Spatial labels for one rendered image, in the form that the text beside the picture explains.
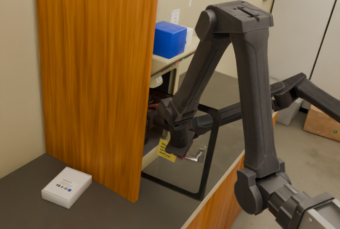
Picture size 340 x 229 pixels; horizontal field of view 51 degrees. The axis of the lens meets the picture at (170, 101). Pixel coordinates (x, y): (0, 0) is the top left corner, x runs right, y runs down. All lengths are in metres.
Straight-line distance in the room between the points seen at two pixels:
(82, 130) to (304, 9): 3.19
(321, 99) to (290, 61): 3.06
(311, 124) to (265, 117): 3.37
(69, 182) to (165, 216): 0.39
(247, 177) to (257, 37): 0.29
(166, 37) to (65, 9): 0.36
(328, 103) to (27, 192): 1.13
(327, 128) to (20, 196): 3.28
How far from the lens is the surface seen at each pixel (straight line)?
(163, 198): 1.46
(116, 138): 1.31
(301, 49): 4.26
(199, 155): 1.26
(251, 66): 0.70
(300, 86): 1.32
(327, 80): 4.30
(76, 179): 1.47
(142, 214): 1.39
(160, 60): 1.17
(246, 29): 0.68
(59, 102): 1.46
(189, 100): 0.96
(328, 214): 0.72
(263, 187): 0.77
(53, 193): 1.42
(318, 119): 4.06
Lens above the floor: 1.95
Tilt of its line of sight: 28 degrees down
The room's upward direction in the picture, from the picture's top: 7 degrees clockwise
